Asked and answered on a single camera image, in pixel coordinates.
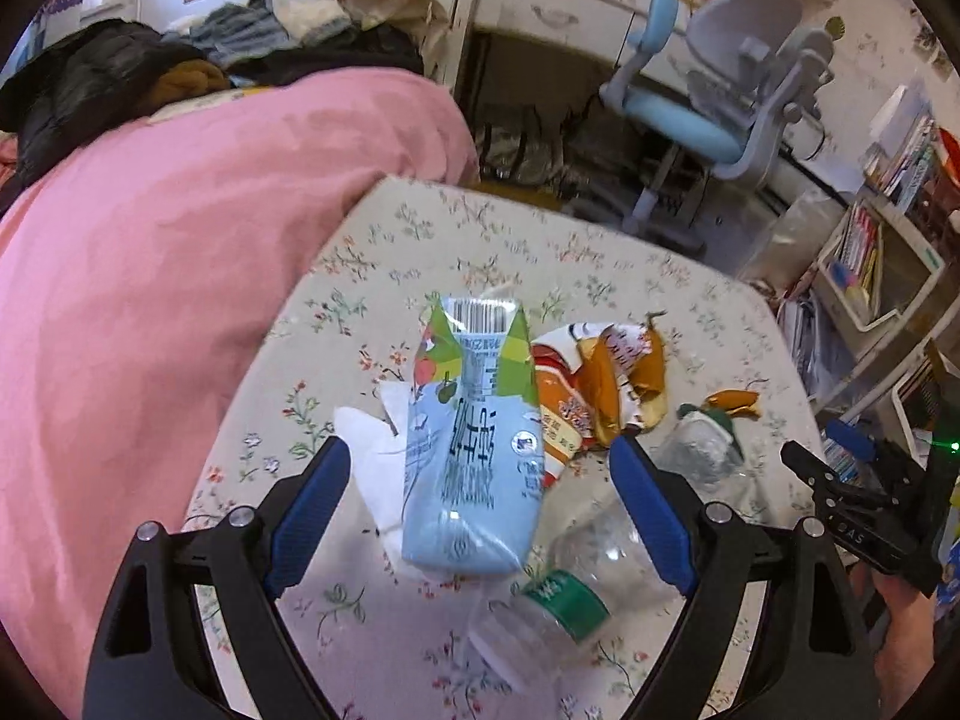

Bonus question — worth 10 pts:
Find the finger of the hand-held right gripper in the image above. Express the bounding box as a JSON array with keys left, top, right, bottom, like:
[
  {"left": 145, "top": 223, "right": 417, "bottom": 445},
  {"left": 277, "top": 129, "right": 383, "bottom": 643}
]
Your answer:
[
  {"left": 780, "top": 441, "right": 893, "bottom": 512},
  {"left": 825, "top": 420, "right": 901, "bottom": 466}
]

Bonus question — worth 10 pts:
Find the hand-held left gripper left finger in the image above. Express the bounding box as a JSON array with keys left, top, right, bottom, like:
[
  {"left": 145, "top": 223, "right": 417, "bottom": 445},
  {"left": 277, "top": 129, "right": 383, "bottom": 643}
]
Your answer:
[{"left": 81, "top": 435, "right": 353, "bottom": 720}]

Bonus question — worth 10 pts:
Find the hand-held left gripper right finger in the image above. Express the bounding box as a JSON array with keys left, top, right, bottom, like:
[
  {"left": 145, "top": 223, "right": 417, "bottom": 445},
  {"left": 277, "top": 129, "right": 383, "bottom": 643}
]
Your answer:
[{"left": 607, "top": 433, "right": 882, "bottom": 720}]

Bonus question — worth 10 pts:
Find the white tissue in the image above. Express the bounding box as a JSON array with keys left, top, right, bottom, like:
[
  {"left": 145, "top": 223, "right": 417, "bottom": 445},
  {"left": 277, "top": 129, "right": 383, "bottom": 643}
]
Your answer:
[{"left": 333, "top": 381, "right": 422, "bottom": 563}]

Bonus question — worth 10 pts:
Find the clear plastic bottle green label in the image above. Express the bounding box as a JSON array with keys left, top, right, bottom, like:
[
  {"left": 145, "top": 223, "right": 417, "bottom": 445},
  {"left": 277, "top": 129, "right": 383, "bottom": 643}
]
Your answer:
[{"left": 469, "top": 457, "right": 721, "bottom": 695}]

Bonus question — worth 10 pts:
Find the orange peel piece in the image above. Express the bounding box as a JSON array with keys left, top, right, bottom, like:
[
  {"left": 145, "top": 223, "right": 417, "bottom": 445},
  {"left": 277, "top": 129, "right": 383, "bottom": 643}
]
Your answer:
[{"left": 531, "top": 341, "right": 601, "bottom": 482}]

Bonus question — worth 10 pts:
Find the light blue milk carton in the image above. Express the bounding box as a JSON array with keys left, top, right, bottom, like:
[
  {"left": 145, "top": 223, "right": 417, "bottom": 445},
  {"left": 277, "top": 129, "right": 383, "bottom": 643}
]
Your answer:
[{"left": 403, "top": 295, "right": 546, "bottom": 577}]

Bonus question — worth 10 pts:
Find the person's right hand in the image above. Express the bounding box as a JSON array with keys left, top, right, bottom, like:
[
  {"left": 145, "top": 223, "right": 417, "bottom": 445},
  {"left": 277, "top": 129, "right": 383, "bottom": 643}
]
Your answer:
[{"left": 851, "top": 564, "right": 938, "bottom": 720}]

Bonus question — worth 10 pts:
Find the crumpled green white wrapper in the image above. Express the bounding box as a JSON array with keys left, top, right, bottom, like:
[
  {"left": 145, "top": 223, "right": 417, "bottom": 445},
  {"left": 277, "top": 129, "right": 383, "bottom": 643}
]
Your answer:
[{"left": 673, "top": 403, "right": 752, "bottom": 488}]

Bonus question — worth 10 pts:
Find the small orange wrapper scrap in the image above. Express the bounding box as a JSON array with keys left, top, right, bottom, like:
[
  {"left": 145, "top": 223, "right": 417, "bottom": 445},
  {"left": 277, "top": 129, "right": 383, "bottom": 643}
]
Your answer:
[{"left": 703, "top": 388, "right": 764, "bottom": 418}]

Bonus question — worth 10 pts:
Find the torn foil snack wrapper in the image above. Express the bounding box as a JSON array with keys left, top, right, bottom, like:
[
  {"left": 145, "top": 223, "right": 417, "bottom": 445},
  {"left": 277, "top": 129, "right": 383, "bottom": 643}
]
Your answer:
[{"left": 574, "top": 321, "right": 670, "bottom": 451}]

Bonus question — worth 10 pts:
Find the white storage bin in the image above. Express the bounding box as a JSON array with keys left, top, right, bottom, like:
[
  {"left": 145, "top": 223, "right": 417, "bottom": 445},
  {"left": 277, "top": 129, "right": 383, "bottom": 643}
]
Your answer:
[{"left": 814, "top": 195, "right": 947, "bottom": 332}]

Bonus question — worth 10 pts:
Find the clear plastic bag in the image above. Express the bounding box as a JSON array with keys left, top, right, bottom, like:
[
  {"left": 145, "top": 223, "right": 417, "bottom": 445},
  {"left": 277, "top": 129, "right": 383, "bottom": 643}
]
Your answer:
[{"left": 737, "top": 190, "right": 857, "bottom": 295}]

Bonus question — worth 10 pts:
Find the pink blanket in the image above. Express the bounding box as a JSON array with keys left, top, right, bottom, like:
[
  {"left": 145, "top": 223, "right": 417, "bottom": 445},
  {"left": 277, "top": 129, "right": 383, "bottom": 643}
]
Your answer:
[{"left": 0, "top": 67, "right": 481, "bottom": 720}]

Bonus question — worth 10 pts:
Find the row of books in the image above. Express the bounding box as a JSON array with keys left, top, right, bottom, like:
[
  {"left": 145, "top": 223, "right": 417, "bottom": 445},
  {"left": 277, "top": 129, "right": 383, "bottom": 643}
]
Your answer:
[{"left": 861, "top": 111, "right": 940, "bottom": 205}]

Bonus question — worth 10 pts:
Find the floral tablecloth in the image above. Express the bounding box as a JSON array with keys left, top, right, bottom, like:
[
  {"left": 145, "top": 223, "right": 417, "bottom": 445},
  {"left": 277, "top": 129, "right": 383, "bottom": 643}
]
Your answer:
[{"left": 184, "top": 176, "right": 826, "bottom": 720}]

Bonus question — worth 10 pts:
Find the grey blue desk chair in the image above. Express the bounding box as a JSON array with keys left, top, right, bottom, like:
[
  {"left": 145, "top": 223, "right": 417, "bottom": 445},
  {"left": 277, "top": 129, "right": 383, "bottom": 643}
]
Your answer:
[{"left": 598, "top": 0, "right": 838, "bottom": 257}]

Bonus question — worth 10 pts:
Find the silver black bag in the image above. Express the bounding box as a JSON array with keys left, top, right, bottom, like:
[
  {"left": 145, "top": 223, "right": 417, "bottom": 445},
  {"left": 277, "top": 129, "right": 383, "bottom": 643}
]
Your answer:
[{"left": 475, "top": 106, "right": 572, "bottom": 187}]

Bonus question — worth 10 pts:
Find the white yellow booklet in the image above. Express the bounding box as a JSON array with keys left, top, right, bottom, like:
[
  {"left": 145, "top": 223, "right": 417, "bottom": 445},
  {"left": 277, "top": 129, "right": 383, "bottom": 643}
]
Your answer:
[{"left": 145, "top": 85, "right": 280, "bottom": 125}]

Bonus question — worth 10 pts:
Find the mustard cloth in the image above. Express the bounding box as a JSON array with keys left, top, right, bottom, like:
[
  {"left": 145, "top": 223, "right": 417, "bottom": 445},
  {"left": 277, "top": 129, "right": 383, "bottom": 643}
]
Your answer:
[{"left": 145, "top": 58, "right": 231, "bottom": 112}]

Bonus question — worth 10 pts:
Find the dark clothing pile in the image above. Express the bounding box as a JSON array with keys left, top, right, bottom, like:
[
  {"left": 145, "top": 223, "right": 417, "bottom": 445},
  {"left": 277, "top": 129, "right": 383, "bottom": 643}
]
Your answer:
[{"left": 225, "top": 21, "right": 430, "bottom": 89}]

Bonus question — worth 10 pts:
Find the black jacket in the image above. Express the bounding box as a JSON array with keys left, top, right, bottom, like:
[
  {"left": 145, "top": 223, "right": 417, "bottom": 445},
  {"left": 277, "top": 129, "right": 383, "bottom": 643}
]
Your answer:
[{"left": 0, "top": 19, "right": 226, "bottom": 192}]

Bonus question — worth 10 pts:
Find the blue grey knit garment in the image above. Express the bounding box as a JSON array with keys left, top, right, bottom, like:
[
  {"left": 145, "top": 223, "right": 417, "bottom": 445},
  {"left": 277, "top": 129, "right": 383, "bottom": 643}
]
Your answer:
[{"left": 189, "top": 0, "right": 292, "bottom": 67}]

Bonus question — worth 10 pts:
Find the white fluffy garment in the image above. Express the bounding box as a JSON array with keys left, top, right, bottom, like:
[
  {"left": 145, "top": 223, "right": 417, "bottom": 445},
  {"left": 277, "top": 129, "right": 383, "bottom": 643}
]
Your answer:
[{"left": 279, "top": 0, "right": 353, "bottom": 44}]

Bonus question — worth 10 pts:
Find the white desk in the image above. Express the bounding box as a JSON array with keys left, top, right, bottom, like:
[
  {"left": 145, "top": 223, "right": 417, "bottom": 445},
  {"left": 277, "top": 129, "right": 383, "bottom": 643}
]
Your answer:
[{"left": 450, "top": 0, "right": 845, "bottom": 110}]

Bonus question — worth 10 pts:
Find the beige hat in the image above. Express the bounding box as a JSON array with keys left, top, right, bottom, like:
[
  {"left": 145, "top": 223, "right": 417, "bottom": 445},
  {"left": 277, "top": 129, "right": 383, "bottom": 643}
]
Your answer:
[{"left": 318, "top": 0, "right": 452, "bottom": 70}]

